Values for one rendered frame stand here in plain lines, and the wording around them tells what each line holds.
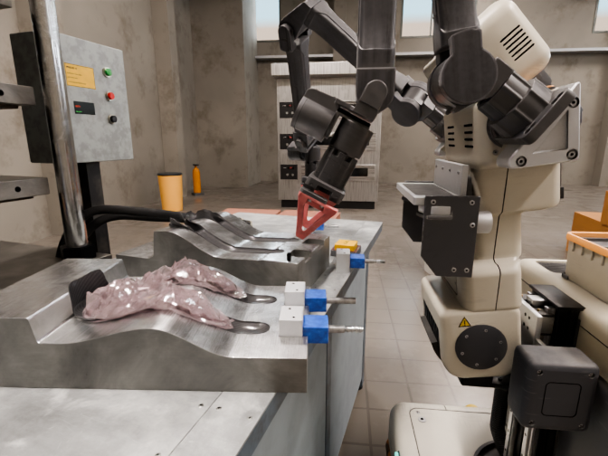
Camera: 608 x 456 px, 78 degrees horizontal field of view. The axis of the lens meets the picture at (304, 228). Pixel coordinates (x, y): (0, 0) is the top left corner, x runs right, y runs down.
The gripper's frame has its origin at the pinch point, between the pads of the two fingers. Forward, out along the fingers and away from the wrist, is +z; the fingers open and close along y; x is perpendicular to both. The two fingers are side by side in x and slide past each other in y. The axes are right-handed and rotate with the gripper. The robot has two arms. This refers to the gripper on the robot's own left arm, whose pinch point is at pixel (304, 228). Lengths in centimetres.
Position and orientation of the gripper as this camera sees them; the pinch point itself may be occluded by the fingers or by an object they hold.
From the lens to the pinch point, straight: 65.4
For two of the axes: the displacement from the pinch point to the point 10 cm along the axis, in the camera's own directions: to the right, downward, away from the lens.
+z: -4.5, 8.6, 2.5
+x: 8.9, 4.6, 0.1
